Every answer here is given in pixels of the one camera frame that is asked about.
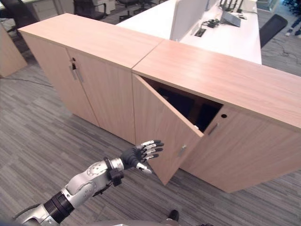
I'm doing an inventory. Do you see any wooden cabinet with closed doors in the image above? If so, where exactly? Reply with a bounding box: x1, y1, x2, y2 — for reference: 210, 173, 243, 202
17, 13, 165, 145

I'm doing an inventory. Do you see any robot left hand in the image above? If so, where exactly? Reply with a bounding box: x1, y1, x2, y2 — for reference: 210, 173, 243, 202
120, 139, 165, 176

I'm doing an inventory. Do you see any grey laptop stand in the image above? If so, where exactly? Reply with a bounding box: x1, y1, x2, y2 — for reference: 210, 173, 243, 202
221, 10, 242, 27

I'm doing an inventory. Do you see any silver door handle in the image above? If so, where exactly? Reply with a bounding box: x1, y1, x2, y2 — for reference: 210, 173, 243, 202
69, 65, 78, 81
177, 144, 188, 158

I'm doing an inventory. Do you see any white drawer pedestal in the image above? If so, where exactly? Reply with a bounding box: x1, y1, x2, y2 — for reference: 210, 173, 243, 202
30, 0, 71, 21

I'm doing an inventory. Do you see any wooden cabinet door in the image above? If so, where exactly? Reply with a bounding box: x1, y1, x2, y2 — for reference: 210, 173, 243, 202
132, 74, 205, 186

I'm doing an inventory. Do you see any robot dark foot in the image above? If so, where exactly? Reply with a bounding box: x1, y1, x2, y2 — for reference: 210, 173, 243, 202
168, 209, 180, 221

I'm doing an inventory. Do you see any white office desk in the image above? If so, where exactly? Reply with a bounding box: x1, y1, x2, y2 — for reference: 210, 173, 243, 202
117, 0, 262, 65

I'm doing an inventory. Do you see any black office chair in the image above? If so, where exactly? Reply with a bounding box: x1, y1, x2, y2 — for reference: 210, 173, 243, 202
117, 0, 163, 23
259, 14, 288, 49
73, 0, 108, 20

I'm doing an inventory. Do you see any white desk divider panel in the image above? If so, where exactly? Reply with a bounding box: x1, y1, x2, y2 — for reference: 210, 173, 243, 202
169, 0, 217, 42

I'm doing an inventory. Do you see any person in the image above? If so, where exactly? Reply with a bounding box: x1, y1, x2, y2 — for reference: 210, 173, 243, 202
285, 14, 301, 37

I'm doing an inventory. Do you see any black cable bundle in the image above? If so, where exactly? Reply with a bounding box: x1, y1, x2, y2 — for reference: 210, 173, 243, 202
201, 18, 222, 28

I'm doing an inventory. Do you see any wooden cabinet with open door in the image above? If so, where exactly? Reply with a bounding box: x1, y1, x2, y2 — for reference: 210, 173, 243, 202
131, 39, 301, 194

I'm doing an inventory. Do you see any wooden side panel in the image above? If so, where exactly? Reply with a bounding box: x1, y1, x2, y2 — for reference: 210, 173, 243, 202
0, 22, 28, 78

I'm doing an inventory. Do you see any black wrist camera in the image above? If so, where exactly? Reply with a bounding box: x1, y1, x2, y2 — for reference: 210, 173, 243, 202
108, 169, 124, 187

